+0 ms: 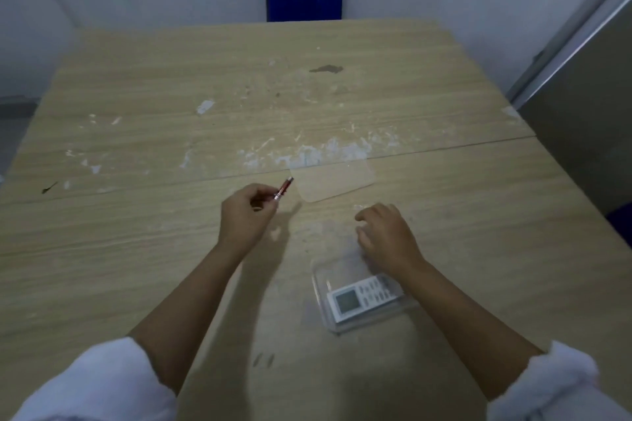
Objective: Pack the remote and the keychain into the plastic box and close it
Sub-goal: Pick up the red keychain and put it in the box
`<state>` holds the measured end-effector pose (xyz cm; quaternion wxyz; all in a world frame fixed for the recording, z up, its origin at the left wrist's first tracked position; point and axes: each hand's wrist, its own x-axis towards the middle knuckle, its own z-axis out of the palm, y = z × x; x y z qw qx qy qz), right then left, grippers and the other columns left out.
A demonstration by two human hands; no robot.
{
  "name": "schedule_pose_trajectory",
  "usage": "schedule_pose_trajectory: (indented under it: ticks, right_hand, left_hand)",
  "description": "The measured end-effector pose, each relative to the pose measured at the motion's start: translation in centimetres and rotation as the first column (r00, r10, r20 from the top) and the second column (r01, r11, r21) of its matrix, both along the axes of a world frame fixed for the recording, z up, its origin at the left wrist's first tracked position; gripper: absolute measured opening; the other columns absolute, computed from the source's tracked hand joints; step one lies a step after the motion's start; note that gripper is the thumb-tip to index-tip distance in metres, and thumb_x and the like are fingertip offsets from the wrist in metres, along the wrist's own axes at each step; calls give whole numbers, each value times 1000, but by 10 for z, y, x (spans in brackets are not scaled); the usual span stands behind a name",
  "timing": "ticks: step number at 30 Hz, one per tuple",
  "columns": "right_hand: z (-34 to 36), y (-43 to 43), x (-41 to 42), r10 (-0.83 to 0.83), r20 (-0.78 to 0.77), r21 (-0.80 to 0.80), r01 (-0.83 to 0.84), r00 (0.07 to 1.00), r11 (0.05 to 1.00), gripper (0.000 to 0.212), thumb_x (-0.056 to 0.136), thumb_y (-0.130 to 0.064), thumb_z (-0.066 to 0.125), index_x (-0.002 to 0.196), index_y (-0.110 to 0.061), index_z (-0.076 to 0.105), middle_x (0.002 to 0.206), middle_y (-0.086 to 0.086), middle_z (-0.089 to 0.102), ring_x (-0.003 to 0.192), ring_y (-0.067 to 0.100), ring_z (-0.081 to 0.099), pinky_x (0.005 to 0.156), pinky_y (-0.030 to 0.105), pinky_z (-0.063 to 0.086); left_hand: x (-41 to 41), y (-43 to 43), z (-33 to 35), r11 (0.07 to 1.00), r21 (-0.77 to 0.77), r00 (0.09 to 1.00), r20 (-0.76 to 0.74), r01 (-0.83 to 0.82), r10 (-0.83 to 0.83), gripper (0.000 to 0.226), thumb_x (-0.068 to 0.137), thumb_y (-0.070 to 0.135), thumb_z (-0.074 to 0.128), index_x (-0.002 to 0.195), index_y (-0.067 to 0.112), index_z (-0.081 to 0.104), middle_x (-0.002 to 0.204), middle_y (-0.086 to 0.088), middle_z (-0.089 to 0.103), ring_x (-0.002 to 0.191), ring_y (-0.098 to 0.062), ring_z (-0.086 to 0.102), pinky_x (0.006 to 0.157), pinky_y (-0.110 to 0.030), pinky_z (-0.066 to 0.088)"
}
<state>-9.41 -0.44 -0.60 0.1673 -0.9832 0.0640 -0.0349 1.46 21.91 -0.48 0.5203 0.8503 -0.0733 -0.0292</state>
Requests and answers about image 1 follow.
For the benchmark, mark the person's right fingers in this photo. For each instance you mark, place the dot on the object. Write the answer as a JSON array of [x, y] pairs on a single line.
[[368, 226]]

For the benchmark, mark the red metallic pen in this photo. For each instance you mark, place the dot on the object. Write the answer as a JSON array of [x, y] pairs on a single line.
[[283, 189]]

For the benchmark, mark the person's left hand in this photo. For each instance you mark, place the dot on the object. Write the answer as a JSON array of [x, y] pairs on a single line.
[[243, 221]]

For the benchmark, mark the clear plastic box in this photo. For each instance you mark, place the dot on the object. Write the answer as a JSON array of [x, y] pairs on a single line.
[[360, 295]]

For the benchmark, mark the person's right hand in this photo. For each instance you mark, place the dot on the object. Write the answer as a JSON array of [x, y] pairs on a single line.
[[390, 238]]

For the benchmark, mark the person's right forearm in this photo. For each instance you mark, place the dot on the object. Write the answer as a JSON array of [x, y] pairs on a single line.
[[466, 322]]

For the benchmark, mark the white sleeve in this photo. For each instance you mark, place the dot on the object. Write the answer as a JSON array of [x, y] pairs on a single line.
[[101, 383], [553, 383]]

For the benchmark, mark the white left sleeve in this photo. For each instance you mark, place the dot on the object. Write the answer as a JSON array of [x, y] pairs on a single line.
[[101, 383]]

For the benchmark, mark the white remote control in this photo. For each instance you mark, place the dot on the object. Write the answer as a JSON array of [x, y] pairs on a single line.
[[363, 296]]

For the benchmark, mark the blue object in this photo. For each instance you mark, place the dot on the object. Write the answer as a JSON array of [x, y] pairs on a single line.
[[623, 226]]

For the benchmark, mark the person's left forearm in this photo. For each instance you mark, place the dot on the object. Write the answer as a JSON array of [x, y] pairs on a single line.
[[190, 317]]

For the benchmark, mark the grey metal cabinet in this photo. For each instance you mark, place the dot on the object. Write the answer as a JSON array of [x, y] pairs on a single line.
[[582, 105]]

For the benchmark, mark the clear plastic lid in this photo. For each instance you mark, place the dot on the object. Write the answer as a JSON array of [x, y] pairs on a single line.
[[332, 181]]

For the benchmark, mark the white right sleeve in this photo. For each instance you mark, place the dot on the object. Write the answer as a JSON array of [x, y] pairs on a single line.
[[553, 383]]

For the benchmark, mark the person's left fingers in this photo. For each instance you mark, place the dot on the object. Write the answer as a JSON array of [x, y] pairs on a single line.
[[260, 197]]

